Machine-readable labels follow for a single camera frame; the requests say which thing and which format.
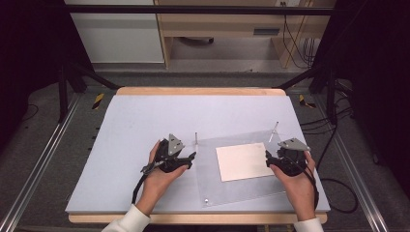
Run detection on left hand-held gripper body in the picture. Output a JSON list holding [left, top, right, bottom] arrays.
[[154, 133, 189, 174]]

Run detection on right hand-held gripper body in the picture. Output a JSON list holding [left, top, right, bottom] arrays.
[[272, 137, 311, 177]]

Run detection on white photo card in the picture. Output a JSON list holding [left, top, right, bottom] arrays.
[[215, 142, 277, 184]]

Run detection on clear acrylic frame panel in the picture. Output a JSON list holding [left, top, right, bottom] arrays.
[[192, 129, 291, 209]]

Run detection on person's left hand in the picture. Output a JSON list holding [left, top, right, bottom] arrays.
[[134, 140, 190, 217]]

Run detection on person's right hand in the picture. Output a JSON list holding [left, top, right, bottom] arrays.
[[270, 151, 318, 222]]

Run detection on wooden table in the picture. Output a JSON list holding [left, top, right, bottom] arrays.
[[65, 86, 332, 225]]

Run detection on black metal stand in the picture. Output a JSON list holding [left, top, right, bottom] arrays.
[[274, 62, 340, 126], [57, 60, 121, 124]]

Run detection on black curtain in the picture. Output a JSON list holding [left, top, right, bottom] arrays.
[[0, 0, 95, 154], [313, 0, 410, 199]]

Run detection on white cabinet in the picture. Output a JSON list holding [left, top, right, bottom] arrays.
[[63, 0, 166, 65]]

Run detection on light wooden desk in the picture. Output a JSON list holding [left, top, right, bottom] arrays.
[[154, 0, 337, 70]]

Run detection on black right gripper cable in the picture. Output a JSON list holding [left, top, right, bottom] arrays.
[[283, 154, 321, 212]]

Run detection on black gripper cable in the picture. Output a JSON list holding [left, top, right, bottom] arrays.
[[131, 160, 162, 205], [283, 154, 321, 212]]

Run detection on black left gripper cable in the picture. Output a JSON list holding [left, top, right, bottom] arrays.
[[131, 160, 162, 205]]

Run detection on black floor cable bundle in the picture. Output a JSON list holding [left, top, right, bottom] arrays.
[[299, 96, 355, 136]]

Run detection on yellow-handled tool right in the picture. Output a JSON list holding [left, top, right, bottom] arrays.
[[298, 94, 317, 109]]

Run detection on yellow-handled tool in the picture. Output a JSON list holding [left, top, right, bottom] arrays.
[[91, 92, 106, 111], [298, 94, 317, 109]]

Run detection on black floor cable loop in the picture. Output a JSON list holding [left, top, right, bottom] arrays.
[[316, 125, 360, 215]]

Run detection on aluminium floor rail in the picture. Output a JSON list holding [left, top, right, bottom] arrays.
[[312, 96, 391, 232], [0, 92, 82, 232]]

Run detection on yellow-handled tool left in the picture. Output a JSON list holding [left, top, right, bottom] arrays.
[[91, 92, 106, 111]]

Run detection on black hanging cable bundle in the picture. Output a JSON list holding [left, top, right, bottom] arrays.
[[281, 2, 322, 70]]

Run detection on grey desk drawer handle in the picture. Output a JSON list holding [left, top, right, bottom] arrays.
[[252, 27, 281, 37]]

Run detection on thin black floor cable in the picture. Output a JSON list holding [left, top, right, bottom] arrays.
[[19, 102, 41, 124]]

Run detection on black horizontal frame bar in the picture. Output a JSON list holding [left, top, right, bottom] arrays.
[[63, 4, 337, 16]]

